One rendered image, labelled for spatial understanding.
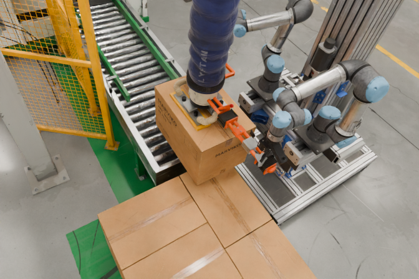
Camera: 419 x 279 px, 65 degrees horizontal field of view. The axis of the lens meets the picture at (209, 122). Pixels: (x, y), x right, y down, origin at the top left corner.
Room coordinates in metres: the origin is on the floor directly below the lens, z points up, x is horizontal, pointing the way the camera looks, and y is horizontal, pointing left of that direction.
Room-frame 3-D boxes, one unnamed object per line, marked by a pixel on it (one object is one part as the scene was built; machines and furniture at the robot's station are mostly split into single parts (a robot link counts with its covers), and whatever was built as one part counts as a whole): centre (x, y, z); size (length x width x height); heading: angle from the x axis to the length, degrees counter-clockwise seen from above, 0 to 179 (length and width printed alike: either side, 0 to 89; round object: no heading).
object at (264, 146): (1.01, -0.31, 1.34); 0.09 x 0.08 x 0.12; 41
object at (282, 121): (1.00, -0.32, 1.50); 0.09 x 0.08 x 0.11; 121
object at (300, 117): (1.07, -0.40, 1.50); 0.11 x 0.11 x 0.08; 31
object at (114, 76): (2.39, 1.23, 0.60); 1.60 x 0.10 x 0.09; 40
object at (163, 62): (2.73, 0.81, 0.60); 1.60 x 0.10 x 0.09; 40
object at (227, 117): (1.25, -0.10, 1.20); 0.10 x 0.08 x 0.06; 131
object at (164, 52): (2.49, 0.54, 0.50); 2.31 x 0.05 x 0.19; 40
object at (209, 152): (1.43, 0.05, 0.87); 0.60 x 0.40 x 0.40; 40
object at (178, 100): (1.37, 0.14, 1.09); 0.34 x 0.10 x 0.05; 41
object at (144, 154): (2.08, 1.04, 0.50); 2.31 x 0.05 x 0.19; 40
